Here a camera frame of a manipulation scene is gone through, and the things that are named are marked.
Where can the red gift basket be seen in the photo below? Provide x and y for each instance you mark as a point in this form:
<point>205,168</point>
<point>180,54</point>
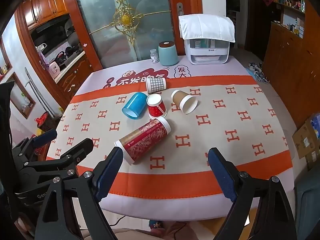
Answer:
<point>43,118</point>

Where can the wooden shelf cabinet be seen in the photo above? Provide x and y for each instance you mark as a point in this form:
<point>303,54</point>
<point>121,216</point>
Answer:
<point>290,55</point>

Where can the brown paper cup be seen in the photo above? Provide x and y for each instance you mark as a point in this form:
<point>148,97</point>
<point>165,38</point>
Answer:
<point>183,101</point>

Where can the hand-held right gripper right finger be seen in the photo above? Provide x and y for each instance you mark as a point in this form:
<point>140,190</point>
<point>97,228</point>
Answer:
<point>222,177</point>

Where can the pink kitchen appliance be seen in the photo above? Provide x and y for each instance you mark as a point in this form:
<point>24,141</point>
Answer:
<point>54,70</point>

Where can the black range hood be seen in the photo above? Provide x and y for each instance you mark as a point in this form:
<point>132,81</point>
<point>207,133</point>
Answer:
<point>50,30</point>

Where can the orange and beige patterned tablecloth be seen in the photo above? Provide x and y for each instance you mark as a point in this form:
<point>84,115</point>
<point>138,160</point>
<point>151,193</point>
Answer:
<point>212,135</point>

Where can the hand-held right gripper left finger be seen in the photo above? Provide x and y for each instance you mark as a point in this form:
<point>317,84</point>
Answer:
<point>108,177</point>

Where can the white countertop appliance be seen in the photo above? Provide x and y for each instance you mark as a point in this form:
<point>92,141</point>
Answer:
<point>208,52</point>

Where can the wooden kitchen wall cabinets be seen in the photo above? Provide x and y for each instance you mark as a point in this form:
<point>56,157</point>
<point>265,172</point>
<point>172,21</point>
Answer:
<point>45,7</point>

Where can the grey checked paper cup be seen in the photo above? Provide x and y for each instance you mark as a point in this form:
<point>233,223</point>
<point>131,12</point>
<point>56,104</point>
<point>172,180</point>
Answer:
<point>156,85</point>

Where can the wooden kitchen counter cabinet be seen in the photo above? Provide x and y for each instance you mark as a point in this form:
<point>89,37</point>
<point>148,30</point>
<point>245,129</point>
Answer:
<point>75,77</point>

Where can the frosted glass door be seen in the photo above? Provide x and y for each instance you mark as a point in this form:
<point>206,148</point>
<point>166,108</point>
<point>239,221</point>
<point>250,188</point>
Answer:
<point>105,30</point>

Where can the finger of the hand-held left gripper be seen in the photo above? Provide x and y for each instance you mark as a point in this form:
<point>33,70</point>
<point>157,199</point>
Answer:
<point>45,138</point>
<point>80,149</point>

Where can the small red paper cup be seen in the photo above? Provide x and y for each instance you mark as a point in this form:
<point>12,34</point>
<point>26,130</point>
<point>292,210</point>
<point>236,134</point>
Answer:
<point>156,109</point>

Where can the teal canister with brown lid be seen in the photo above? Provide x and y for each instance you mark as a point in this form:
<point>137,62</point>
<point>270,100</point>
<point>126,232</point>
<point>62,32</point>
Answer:
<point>168,54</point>

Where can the small white bottle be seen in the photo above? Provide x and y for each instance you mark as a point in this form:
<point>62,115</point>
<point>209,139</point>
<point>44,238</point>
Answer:
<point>154,56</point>

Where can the white quilted cloth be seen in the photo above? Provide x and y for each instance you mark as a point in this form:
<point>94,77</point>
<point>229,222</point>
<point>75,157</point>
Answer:
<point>207,27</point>

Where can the blue plastic cup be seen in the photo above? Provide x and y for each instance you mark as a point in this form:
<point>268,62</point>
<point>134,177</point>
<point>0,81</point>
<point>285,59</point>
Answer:
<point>135,104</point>

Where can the cardboard box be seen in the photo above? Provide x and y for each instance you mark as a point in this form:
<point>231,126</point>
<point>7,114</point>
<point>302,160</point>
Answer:
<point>306,140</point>

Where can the tall red patterned cup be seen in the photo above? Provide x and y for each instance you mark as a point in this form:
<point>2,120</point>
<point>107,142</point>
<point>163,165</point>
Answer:
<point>143,140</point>

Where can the pair of shoes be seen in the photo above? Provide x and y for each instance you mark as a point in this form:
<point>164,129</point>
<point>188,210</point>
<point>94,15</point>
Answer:
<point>258,72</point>

